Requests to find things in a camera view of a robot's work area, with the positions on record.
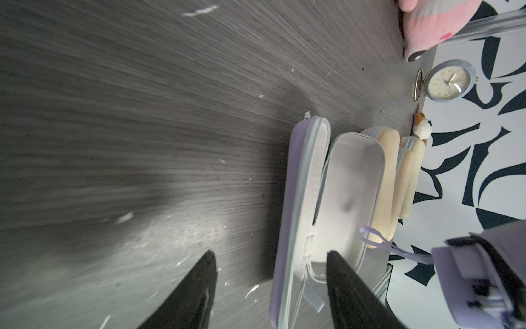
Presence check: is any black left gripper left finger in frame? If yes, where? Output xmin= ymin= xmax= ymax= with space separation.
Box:
xmin=139 ymin=250 xmax=217 ymax=329

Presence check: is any brown white plush toy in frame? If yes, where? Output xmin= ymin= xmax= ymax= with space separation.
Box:
xmin=412 ymin=112 xmax=432 ymax=145

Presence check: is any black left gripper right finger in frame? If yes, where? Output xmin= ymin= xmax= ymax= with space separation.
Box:
xmin=326 ymin=251 xmax=405 ymax=329

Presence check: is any blue alarm clock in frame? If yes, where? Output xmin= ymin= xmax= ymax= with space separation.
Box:
xmin=413 ymin=60 xmax=478 ymax=103

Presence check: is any pink plush toy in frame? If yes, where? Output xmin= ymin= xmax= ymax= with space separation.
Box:
xmin=397 ymin=0 xmax=482 ymax=63

